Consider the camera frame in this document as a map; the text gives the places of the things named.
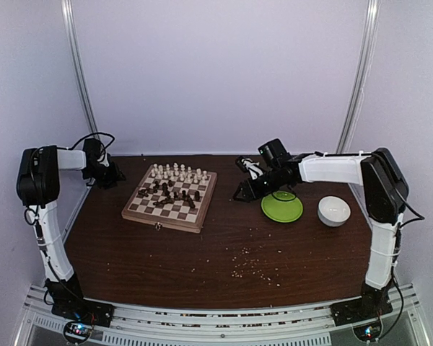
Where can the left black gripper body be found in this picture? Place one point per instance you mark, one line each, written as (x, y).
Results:
(103, 175)

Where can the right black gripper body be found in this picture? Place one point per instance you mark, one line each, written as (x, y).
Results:
(273, 183)

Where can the wooden chess board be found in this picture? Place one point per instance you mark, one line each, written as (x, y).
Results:
(164, 203)

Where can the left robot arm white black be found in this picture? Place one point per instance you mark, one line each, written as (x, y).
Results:
(38, 187)

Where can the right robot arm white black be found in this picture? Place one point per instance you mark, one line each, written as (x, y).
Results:
(385, 193)

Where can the white chess pieces row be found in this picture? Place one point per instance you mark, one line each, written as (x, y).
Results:
(179, 173)

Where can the green plate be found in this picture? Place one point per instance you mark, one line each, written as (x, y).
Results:
(282, 207)

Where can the white bowl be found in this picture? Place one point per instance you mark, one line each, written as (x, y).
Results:
(333, 211)

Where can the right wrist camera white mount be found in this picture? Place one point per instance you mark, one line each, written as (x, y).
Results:
(247, 165)

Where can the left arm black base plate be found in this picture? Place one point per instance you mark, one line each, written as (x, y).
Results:
(88, 312)

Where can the right aluminium frame post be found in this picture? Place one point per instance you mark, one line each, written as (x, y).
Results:
(363, 68)

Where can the aluminium frame post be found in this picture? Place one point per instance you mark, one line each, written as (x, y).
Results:
(69, 23)
(363, 68)

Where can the front aluminium rail base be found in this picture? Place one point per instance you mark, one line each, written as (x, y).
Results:
(306, 324)

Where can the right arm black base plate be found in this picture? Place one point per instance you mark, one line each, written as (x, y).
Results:
(354, 311)

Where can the left aluminium frame post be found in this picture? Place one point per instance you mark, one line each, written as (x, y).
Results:
(69, 23)

